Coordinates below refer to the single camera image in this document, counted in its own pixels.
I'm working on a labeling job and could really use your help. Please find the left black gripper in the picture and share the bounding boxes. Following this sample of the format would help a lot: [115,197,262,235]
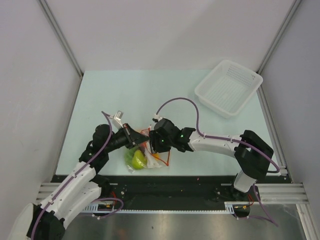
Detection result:
[104,123,150,153]

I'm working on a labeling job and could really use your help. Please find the clear zip top bag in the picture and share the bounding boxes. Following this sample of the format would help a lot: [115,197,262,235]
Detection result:
[126,141,171,172]

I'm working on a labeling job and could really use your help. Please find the green fake grapes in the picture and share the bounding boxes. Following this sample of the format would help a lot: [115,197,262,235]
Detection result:
[124,148,136,166]

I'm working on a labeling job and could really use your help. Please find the green fake pear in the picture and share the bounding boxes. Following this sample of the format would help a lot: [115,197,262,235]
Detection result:
[131,149,148,170]

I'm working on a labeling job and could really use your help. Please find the orange fake mango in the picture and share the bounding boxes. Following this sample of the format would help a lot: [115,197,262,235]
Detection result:
[152,153,161,160]

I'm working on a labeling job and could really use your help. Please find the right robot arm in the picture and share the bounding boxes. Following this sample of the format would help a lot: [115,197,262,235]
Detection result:
[149,118,274,201]

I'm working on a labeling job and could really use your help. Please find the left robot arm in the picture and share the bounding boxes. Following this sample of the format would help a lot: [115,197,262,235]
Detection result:
[8,123,149,240]

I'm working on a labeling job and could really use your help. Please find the white plastic basket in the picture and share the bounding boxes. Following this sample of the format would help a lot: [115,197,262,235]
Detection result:
[194,59,263,119]

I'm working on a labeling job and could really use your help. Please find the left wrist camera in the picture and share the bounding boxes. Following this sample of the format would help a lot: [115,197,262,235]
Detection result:
[112,110,124,130]

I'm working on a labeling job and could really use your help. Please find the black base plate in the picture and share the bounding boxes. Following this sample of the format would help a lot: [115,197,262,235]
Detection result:
[51,174,292,217]

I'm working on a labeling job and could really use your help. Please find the white cable duct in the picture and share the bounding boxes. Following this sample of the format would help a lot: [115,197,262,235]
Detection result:
[81,202,245,216]

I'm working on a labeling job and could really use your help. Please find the aluminium rail right side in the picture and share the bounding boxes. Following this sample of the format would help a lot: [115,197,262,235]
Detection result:
[257,86,289,176]

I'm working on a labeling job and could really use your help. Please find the left aluminium frame post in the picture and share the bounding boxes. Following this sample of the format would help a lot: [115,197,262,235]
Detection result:
[36,0,84,79]

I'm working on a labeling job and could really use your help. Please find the aluminium frame post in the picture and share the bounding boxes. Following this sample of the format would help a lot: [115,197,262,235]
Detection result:
[257,0,304,74]
[36,0,84,79]

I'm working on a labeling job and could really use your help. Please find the right aluminium frame post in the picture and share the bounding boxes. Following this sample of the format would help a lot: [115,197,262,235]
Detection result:
[257,0,304,74]

